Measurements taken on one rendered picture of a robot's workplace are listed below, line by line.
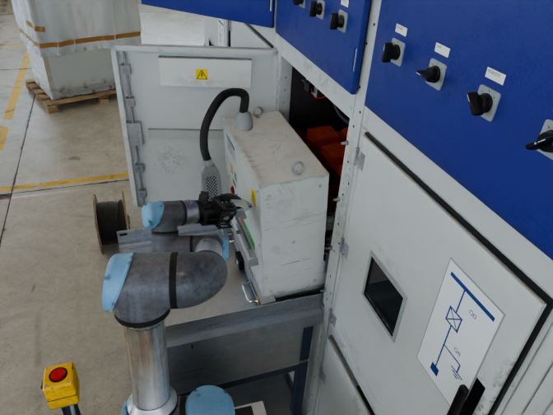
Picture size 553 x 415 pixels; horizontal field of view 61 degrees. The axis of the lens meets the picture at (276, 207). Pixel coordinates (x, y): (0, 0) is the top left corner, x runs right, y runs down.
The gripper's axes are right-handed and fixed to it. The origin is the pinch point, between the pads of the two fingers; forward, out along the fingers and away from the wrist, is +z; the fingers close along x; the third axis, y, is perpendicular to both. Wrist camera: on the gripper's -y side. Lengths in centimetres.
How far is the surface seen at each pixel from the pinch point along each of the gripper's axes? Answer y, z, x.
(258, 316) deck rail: 14.2, 7.0, -37.3
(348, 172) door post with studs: 24.9, 13.0, 24.1
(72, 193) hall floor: -236, 13, -123
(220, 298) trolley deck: -2.2, 1.2, -41.0
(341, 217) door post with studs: 24.8, 17.2, 8.5
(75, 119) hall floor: -376, 49, -114
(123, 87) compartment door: -70, -19, 14
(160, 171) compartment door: -65, 0, -20
